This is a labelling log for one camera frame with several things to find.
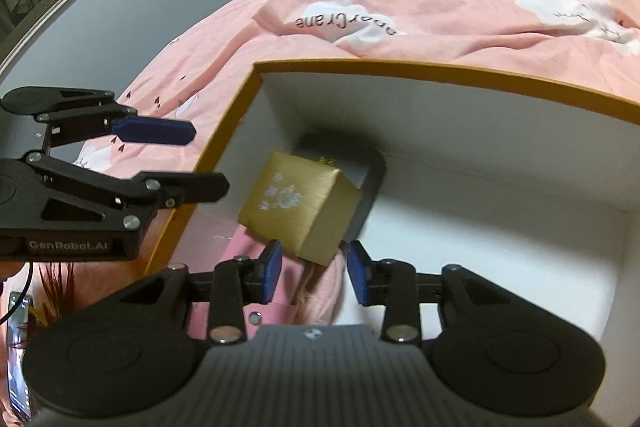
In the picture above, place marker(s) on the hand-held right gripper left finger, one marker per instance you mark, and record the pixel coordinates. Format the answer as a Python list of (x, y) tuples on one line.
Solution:
[(270, 272)]

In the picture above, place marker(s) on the red green feather toy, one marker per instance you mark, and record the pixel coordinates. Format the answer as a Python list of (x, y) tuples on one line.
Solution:
[(55, 292)]

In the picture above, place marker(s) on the pink snap case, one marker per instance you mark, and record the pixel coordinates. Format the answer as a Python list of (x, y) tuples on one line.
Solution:
[(235, 247)]

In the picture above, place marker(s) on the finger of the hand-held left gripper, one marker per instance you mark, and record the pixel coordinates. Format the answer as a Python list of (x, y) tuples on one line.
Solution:
[(150, 132), (195, 188)]

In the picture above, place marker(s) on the yellow cardboard box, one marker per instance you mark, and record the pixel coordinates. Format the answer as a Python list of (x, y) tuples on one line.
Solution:
[(450, 132)]

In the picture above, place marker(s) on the small gold box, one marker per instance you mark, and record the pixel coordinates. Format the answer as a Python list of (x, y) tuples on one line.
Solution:
[(300, 207)]

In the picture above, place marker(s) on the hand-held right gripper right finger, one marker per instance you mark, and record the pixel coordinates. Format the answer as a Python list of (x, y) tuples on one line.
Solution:
[(359, 274)]

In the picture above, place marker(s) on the pink printed blanket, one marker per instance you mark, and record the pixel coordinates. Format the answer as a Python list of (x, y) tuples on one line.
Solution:
[(450, 7)]

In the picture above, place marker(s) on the pink cloth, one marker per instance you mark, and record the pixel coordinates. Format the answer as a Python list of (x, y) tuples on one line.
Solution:
[(325, 297)]

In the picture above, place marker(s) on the smartphone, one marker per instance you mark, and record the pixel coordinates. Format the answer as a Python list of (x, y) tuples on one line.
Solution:
[(20, 357)]

